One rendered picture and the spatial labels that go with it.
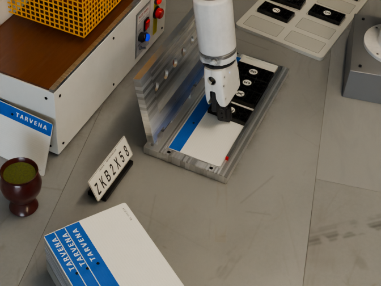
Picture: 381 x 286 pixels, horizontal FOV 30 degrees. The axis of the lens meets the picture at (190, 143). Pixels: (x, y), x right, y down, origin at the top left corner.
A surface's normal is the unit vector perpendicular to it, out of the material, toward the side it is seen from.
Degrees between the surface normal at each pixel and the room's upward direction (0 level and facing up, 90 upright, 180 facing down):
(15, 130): 69
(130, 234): 0
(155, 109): 76
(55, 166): 0
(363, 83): 90
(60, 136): 90
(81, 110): 90
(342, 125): 0
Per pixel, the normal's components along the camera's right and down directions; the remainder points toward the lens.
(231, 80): 0.90, 0.18
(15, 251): 0.07, -0.71
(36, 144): -0.41, 0.30
